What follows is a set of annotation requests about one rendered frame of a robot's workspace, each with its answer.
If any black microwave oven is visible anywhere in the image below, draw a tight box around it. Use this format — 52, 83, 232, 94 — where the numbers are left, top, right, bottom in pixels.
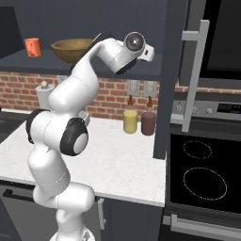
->
178, 0, 241, 90

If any brown wooden bowl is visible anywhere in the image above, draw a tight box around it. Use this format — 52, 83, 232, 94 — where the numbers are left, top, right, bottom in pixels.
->
50, 38, 95, 64

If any dark wall cabinet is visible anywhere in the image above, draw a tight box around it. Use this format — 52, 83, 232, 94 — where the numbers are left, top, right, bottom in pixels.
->
0, 0, 168, 82

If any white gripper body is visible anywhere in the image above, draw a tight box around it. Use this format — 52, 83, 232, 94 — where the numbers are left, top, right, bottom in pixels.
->
142, 43, 155, 62

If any grey cabinet door handle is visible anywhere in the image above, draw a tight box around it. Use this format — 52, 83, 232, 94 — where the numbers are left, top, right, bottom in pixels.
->
170, 19, 211, 133

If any yellow bottle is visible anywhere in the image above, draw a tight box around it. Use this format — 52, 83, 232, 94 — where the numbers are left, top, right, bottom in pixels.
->
122, 94, 138, 135

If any white lidded jar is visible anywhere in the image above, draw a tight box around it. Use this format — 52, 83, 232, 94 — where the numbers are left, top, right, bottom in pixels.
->
35, 80, 58, 111

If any grey dishwasher front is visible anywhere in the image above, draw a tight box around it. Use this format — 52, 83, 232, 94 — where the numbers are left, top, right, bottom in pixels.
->
0, 180, 102, 241

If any dark red bottle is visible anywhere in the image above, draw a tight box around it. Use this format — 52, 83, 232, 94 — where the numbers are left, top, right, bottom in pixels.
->
140, 95, 157, 137

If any black dishwasher handle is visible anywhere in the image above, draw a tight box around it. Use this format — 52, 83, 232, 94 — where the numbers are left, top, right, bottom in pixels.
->
2, 189, 36, 203

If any dark base cabinet door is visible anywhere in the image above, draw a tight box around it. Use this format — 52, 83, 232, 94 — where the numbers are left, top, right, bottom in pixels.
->
100, 197, 165, 241

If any grey stove control panel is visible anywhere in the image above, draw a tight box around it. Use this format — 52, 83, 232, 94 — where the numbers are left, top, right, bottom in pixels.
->
170, 100, 241, 122

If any grey oven door handle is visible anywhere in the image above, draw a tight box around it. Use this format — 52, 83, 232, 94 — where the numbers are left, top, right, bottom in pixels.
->
169, 213, 241, 241

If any black hob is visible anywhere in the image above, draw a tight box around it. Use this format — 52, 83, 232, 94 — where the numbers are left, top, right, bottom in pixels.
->
165, 133, 241, 217

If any grey base cabinet handle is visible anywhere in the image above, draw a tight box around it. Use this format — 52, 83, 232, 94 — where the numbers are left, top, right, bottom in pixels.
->
96, 198, 106, 231

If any orange cup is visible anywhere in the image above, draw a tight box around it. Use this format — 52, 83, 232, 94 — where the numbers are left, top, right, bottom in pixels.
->
24, 37, 42, 58

